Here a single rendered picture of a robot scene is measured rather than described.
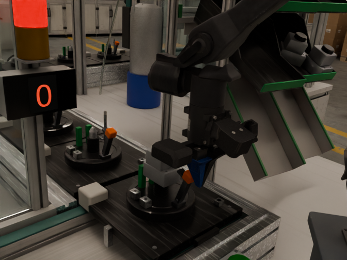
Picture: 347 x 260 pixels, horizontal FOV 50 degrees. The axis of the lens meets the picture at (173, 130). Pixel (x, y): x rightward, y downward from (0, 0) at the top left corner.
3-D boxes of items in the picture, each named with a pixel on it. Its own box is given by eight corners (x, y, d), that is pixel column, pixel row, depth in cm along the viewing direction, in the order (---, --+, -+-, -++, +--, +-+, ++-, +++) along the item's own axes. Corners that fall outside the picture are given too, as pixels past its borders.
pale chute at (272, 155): (293, 169, 89) (306, 163, 85) (253, 182, 82) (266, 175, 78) (247, 70, 97) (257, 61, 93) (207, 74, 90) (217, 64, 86)
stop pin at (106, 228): (113, 245, 69) (113, 227, 67) (107, 248, 68) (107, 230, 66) (108, 241, 70) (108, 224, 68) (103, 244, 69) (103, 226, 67)
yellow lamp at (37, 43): (55, 58, 60) (53, 28, 58) (25, 61, 57) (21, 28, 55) (41, 53, 63) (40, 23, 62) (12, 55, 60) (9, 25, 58)
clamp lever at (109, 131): (110, 155, 88) (117, 131, 83) (103, 157, 87) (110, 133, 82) (103, 145, 90) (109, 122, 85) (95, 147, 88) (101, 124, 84)
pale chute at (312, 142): (322, 154, 99) (335, 147, 95) (289, 164, 92) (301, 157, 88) (278, 65, 107) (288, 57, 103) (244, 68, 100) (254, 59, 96)
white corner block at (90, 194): (108, 206, 76) (108, 189, 75) (89, 214, 73) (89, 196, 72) (96, 196, 79) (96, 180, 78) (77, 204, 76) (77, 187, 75)
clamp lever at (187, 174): (185, 202, 71) (199, 175, 67) (178, 206, 70) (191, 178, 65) (174, 189, 73) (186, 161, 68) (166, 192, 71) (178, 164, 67)
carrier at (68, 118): (106, 138, 109) (106, 97, 105) (26, 159, 93) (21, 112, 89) (66, 115, 125) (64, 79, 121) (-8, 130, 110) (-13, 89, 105)
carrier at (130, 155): (160, 169, 93) (162, 123, 88) (74, 201, 77) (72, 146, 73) (107, 138, 109) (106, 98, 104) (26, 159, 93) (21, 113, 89)
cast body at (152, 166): (180, 181, 73) (183, 149, 70) (163, 188, 70) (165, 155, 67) (152, 165, 78) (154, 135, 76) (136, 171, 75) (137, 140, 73)
